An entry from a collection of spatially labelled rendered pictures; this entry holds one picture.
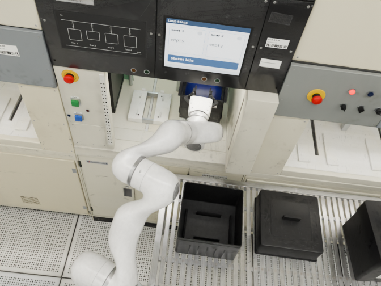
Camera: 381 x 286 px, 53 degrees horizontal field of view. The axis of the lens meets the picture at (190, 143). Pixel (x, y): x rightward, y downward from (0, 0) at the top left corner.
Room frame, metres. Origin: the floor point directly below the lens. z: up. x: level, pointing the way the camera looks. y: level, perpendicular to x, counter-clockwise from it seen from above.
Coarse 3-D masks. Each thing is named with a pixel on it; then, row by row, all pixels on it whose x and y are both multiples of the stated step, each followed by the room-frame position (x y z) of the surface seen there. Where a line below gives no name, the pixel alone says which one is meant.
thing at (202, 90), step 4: (188, 84) 1.36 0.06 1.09; (192, 84) 1.36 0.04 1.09; (196, 84) 1.36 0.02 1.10; (200, 84) 1.36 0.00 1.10; (188, 88) 1.36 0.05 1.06; (192, 88) 1.36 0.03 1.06; (200, 88) 1.36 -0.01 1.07; (204, 88) 1.36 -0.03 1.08; (208, 88) 1.36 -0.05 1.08; (212, 88) 1.36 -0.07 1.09; (216, 88) 1.36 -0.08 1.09; (188, 92) 1.37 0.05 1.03; (196, 92) 1.37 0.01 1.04; (200, 92) 1.37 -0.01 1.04; (204, 92) 1.37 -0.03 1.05; (208, 92) 1.36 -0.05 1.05; (212, 92) 1.36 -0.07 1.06; (216, 92) 1.36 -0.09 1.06; (220, 92) 1.36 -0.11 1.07; (204, 96) 1.37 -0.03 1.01; (208, 96) 1.37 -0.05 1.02; (216, 96) 1.37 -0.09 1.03; (220, 96) 1.36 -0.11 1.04
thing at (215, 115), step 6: (180, 84) 1.32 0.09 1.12; (186, 84) 1.38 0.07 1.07; (180, 90) 1.28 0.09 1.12; (222, 90) 1.37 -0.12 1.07; (180, 96) 1.26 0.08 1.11; (222, 96) 1.33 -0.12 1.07; (180, 102) 1.26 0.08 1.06; (186, 102) 1.26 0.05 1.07; (222, 102) 1.25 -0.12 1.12; (180, 108) 1.26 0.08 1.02; (186, 108) 1.26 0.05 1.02; (216, 108) 1.26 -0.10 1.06; (222, 108) 1.26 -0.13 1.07; (180, 114) 1.26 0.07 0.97; (186, 114) 1.26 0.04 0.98; (210, 114) 1.26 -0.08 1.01; (216, 114) 1.26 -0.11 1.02; (210, 120) 1.26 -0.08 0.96; (216, 120) 1.26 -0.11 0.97
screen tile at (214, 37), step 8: (216, 32) 1.06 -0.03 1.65; (208, 40) 1.06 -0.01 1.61; (216, 40) 1.06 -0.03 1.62; (224, 40) 1.06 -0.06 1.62; (232, 40) 1.06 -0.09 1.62; (208, 48) 1.06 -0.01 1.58; (216, 48) 1.06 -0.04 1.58; (232, 48) 1.06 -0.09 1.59; (240, 48) 1.07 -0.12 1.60; (208, 56) 1.06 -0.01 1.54; (216, 56) 1.06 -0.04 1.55; (224, 56) 1.06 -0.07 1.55; (232, 56) 1.06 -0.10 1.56
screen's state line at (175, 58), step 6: (168, 54) 1.05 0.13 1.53; (168, 60) 1.05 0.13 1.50; (174, 60) 1.06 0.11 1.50; (180, 60) 1.06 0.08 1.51; (186, 60) 1.06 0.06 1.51; (192, 60) 1.06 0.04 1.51; (198, 60) 1.06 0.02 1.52; (204, 60) 1.06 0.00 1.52; (210, 60) 1.06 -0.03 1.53; (216, 60) 1.06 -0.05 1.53; (210, 66) 1.06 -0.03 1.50; (216, 66) 1.06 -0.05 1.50; (222, 66) 1.06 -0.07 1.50; (228, 66) 1.06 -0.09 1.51; (234, 66) 1.07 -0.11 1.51
